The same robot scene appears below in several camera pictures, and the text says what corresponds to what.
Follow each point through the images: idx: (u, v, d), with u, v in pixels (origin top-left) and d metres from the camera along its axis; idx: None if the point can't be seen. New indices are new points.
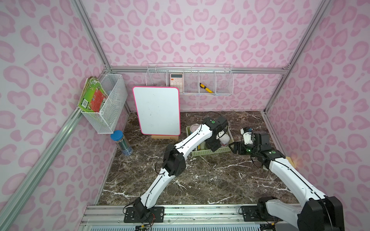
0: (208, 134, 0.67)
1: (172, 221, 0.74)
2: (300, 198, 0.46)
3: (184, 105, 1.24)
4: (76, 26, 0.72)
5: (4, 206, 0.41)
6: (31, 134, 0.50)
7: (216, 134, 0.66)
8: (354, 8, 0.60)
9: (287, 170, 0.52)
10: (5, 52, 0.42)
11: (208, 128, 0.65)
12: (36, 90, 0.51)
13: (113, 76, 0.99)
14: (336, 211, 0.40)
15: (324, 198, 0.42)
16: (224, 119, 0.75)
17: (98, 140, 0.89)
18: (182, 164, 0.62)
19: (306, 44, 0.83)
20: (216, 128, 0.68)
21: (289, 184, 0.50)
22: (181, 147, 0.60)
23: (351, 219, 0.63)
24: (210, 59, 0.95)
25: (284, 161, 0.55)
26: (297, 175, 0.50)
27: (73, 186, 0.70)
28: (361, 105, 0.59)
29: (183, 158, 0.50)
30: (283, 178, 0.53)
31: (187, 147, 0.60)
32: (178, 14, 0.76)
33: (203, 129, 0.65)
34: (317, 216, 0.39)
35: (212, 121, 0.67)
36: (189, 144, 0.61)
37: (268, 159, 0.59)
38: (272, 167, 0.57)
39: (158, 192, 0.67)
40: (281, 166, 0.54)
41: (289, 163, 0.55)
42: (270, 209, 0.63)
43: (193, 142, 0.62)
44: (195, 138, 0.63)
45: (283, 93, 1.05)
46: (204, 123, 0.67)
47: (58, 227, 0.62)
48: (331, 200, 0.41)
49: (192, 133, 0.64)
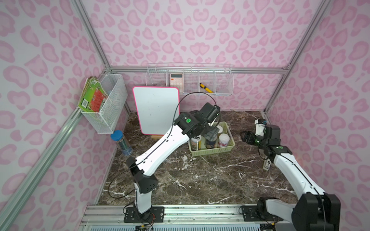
0: (179, 140, 0.47)
1: (172, 221, 0.74)
2: (297, 190, 0.46)
3: (184, 105, 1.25)
4: (76, 26, 0.72)
5: (4, 206, 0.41)
6: (31, 134, 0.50)
7: (196, 133, 0.50)
8: (354, 8, 0.60)
9: (291, 165, 0.52)
10: (5, 52, 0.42)
11: (181, 131, 0.46)
12: (36, 90, 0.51)
13: (113, 76, 0.99)
14: (333, 208, 0.40)
15: (323, 195, 0.43)
16: (208, 109, 0.51)
17: (98, 140, 0.89)
18: (145, 184, 0.47)
19: (305, 45, 0.83)
20: (193, 127, 0.47)
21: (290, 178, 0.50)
22: (142, 163, 0.44)
23: (351, 219, 0.63)
24: (210, 59, 0.95)
25: (288, 157, 0.55)
26: (299, 170, 0.49)
27: (73, 186, 0.70)
28: (361, 104, 0.59)
29: (142, 177, 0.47)
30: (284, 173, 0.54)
31: (150, 161, 0.44)
32: (178, 14, 0.76)
33: (172, 134, 0.46)
34: (311, 209, 0.40)
35: (186, 121, 0.47)
36: (152, 158, 0.44)
37: (273, 152, 0.59)
38: (277, 162, 0.58)
39: (149, 196, 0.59)
40: (285, 160, 0.54)
41: (294, 160, 0.54)
42: (270, 208, 0.63)
43: (157, 154, 0.45)
44: (162, 147, 0.45)
45: (283, 93, 1.05)
46: (175, 125, 0.47)
47: (58, 227, 0.62)
48: (329, 197, 0.41)
49: (159, 140, 0.46)
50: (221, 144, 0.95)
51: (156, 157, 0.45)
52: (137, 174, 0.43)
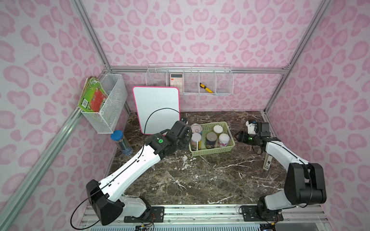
0: (151, 160, 0.47)
1: (172, 221, 0.74)
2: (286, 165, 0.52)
3: (184, 105, 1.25)
4: (76, 26, 0.72)
5: (4, 206, 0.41)
6: (31, 134, 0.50)
7: (168, 152, 0.51)
8: (354, 8, 0.60)
9: (280, 147, 0.58)
10: (5, 52, 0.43)
11: (152, 151, 0.48)
12: (36, 90, 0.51)
13: (113, 76, 0.99)
14: (317, 175, 0.45)
15: (308, 164, 0.48)
16: (180, 126, 0.53)
17: (99, 140, 0.90)
18: (109, 211, 0.41)
19: (305, 45, 0.83)
20: (165, 148, 0.49)
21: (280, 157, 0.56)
22: (107, 186, 0.41)
23: (352, 218, 0.62)
24: (210, 59, 0.95)
25: (277, 142, 0.63)
26: (287, 150, 0.56)
27: (74, 186, 0.70)
28: (361, 104, 0.59)
29: (105, 203, 0.38)
30: (275, 154, 0.59)
31: (117, 183, 0.42)
32: (178, 13, 0.76)
33: (144, 153, 0.47)
34: (298, 175, 0.45)
35: (158, 140, 0.50)
36: (120, 179, 0.42)
37: (264, 142, 0.66)
38: (268, 147, 0.64)
39: (132, 206, 0.56)
40: (275, 145, 0.60)
41: (281, 143, 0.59)
42: (269, 203, 0.64)
43: (126, 175, 0.43)
44: (131, 168, 0.44)
45: (283, 93, 1.05)
46: (148, 145, 0.49)
47: (58, 227, 0.62)
48: (313, 165, 0.46)
49: (129, 160, 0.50)
50: (221, 144, 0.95)
51: (124, 179, 0.43)
52: (100, 198, 0.39)
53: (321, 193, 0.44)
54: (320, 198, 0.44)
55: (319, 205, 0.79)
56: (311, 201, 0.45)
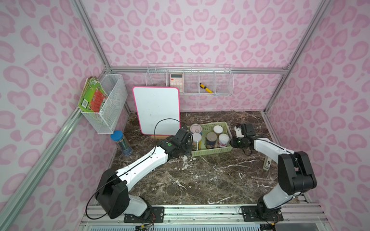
0: (162, 158, 0.55)
1: (172, 221, 0.74)
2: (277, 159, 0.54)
3: (184, 105, 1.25)
4: (76, 26, 0.72)
5: (4, 206, 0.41)
6: (31, 134, 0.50)
7: (174, 155, 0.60)
8: (354, 8, 0.60)
9: (267, 142, 0.62)
10: (5, 52, 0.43)
11: (164, 151, 0.55)
12: (36, 90, 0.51)
13: (113, 76, 0.99)
14: (304, 161, 0.48)
15: (295, 154, 0.51)
16: (184, 132, 0.63)
17: (99, 140, 0.90)
18: (122, 199, 0.43)
19: (305, 45, 0.83)
20: (172, 151, 0.58)
21: (268, 151, 0.60)
22: (124, 174, 0.45)
23: (351, 218, 0.63)
24: (210, 59, 0.95)
25: (264, 138, 0.67)
26: (274, 144, 0.59)
27: (74, 186, 0.70)
28: (361, 104, 0.59)
29: (124, 188, 0.41)
30: (264, 150, 0.62)
31: (134, 173, 0.46)
32: (178, 13, 0.76)
33: (156, 151, 0.54)
34: (288, 165, 0.48)
35: (167, 143, 0.59)
36: (137, 170, 0.47)
37: (252, 140, 0.68)
38: (256, 145, 0.67)
39: (133, 205, 0.56)
40: (261, 141, 0.64)
41: (267, 138, 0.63)
42: (268, 202, 0.64)
43: (142, 168, 0.48)
44: (146, 162, 0.50)
45: (283, 93, 1.05)
46: (158, 146, 0.57)
47: (58, 227, 0.62)
48: (299, 154, 0.49)
49: (143, 156, 0.52)
50: (221, 144, 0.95)
51: (139, 170, 0.47)
52: (118, 185, 0.42)
53: (311, 178, 0.47)
54: (311, 183, 0.47)
55: (319, 205, 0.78)
56: (305, 188, 0.47)
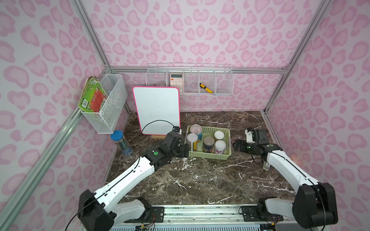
0: (146, 171, 0.50)
1: (172, 221, 0.74)
2: (294, 184, 0.48)
3: (184, 105, 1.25)
4: (76, 26, 0.72)
5: (4, 206, 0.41)
6: (31, 134, 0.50)
7: (162, 164, 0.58)
8: (354, 8, 0.60)
9: (284, 160, 0.54)
10: (5, 52, 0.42)
11: (149, 163, 0.50)
12: (36, 90, 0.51)
13: (113, 76, 0.99)
14: (329, 196, 0.41)
15: (318, 185, 0.44)
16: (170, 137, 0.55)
17: (99, 140, 0.90)
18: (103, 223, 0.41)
19: (305, 45, 0.83)
20: (158, 161, 0.52)
21: (283, 170, 0.53)
22: (103, 195, 0.42)
23: (352, 218, 0.62)
24: (210, 59, 0.95)
25: (280, 153, 0.57)
26: (291, 164, 0.52)
27: (74, 186, 0.70)
28: (361, 104, 0.59)
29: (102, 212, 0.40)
30: (278, 166, 0.55)
31: (113, 193, 0.43)
32: (178, 14, 0.76)
33: (140, 164, 0.50)
34: (310, 200, 0.41)
35: (153, 153, 0.53)
36: (117, 189, 0.44)
37: (265, 151, 0.61)
38: (270, 158, 0.59)
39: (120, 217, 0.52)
40: (278, 157, 0.56)
41: (284, 155, 0.56)
42: (270, 207, 0.63)
43: (124, 184, 0.45)
44: (128, 178, 0.46)
45: (283, 93, 1.05)
46: (143, 157, 0.52)
47: (58, 227, 0.62)
48: (324, 186, 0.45)
49: (125, 171, 0.48)
50: (217, 150, 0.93)
51: (120, 188, 0.44)
52: (97, 208, 0.39)
53: (332, 214, 0.41)
54: (332, 219, 0.41)
55: None
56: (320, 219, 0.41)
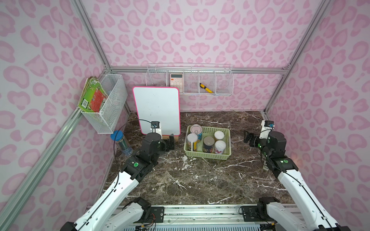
0: (128, 186, 0.47)
1: (172, 221, 0.74)
2: (307, 219, 0.44)
3: (184, 105, 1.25)
4: (76, 26, 0.72)
5: (4, 206, 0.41)
6: (31, 134, 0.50)
7: (145, 172, 0.52)
8: (354, 8, 0.60)
9: (299, 186, 0.48)
10: (5, 52, 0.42)
11: (130, 177, 0.47)
12: (36, 90, 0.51)
13: (113, 76, 0.99)
14: None
15: (336, 227, 0.40)
16: (148, 143, 0.51)
17: (99, 140, 0.90)
18: None
19: (305, 45, 0.83)
20: (141, 170, 0.50)
21: (296, 197, 0.48)
22: (85, 225, 0.39)
23: (352, 219, 0.62)
24: (210, 59, 0.95)
25: (294, 174, 0.52)
26: (308, 193, 0.47)
27: (74, 186, 0.70)
28: (361, 104, 0.59)
29: None
30: (290, 190, 0.50)
31: (96, 219, 0.40)
32: (178, 14, 0.76)
33: (120, 181, 0.46)
34: None
35: (134, 164, 0.50)
36: (99, 214, 0.41)
37: (279, 168, 0.54)
38: (282, 178, 0.53)
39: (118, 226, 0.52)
40: (292, 181, 0.50)
41: (300, 178, 0.50)
42: (270, 211, 0.63)
43: (106, 206, 0.42)
44: (110, 198, 0.43)
45: (283, 93, 1.05)
46: (122, 171, 0.48)
47: (58, 228, 0.62)
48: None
49: (106, 192, 0.45)
50: (217, 150, 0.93)
51: (103, 212, 0.41)
52: None
53: None
54: None
55: None
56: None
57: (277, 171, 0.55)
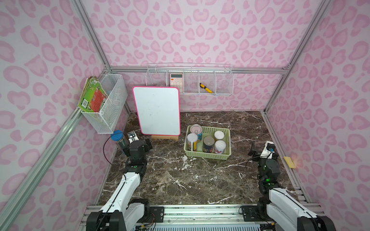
0: (135, 178, 0.57)
1: (172, 221, 0.74)
2: (294, 219, 0.49)
3: (184, 105, 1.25)
4: (76, 26, 0.72)
5: (4, 206, 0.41)
6: (31, 134, 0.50)
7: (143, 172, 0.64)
8: (354, 8, 0.60)
9: (284, 196, 0.57)
10: (5, 52, 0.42)
11: (133, 173, 0.58)
12: (36, 90, 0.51)
13: (113, 76, 0.99)
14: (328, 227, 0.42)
15: (317, 217, 0.45)
16: (136, 149, 0.62)
17: (99, 140, 0.90)
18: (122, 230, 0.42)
19: (305, 44, 0.83)
20: (140, 170, 0.62)
21: (283, 206, 0.55)
22: (112, 206, 0.44)
23: (351, 219, 0.63)
24: (210, 59, 0.95)
25: (280, 189, 0.61)
26: (292, 200, 0.53)
27: (74, 186, 0.70)
28: (361, 104, 0.59)
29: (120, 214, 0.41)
30: (279, 204, 0.57)
31: (119, 201, 0.46)
32: (178, 14, 0.76)
33: (127, 176, 0.57)
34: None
35: (133, 167, 0.62)
36: (119, 197, 0.47)
37: (267, 190, 0.64)
38: (270, 196, 0.62)
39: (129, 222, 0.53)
40: (278, 193, 0.59)
41: (284, 191, 0.60)
42: (270, 210, 0.63)
43: (123, 192, 0.49)
44: (124, 188, 0.51)
45: (283, 93, 1.05)
46: (125, 173, 0.58)
47: (58, 227, 0.62)
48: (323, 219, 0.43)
49: (118, 186, 0.52)
50: (217, 150, 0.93)
51: (123, 195, 0.48)
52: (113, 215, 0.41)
53: None
54: None
55: (319, 205, 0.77)
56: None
57: (267, 193, 0.65)
